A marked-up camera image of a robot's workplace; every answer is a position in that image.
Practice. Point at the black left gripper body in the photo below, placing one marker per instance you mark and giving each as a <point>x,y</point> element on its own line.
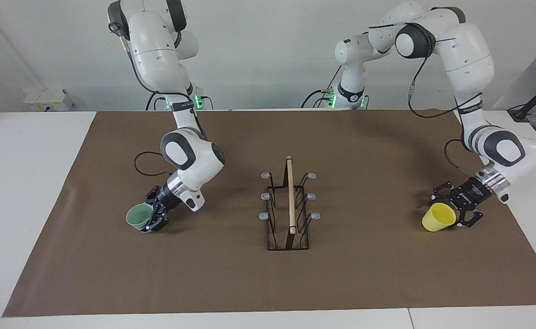
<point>473,193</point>

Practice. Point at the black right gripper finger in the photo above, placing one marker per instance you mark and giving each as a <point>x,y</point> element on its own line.
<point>153,194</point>
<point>159,219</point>

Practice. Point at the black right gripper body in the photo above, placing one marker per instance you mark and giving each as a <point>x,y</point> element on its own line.
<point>166,198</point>

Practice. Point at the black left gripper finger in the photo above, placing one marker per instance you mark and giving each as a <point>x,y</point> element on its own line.
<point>446,191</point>
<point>470,217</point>

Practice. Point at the pale green plastic cup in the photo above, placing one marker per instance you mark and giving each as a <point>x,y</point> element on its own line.
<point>137,217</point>

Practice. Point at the yellow plastic cup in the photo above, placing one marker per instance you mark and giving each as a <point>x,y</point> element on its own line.
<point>437,220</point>

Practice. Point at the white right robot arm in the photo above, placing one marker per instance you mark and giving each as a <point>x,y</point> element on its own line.
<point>153,45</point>

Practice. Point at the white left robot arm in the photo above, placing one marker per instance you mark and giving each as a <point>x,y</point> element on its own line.
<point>469,50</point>

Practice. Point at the black stand pole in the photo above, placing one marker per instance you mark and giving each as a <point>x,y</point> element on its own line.
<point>535,98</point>

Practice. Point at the brown table mat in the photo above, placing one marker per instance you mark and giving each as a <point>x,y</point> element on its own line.
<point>364,274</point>

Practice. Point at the white power box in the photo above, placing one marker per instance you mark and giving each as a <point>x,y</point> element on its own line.
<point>48,100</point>

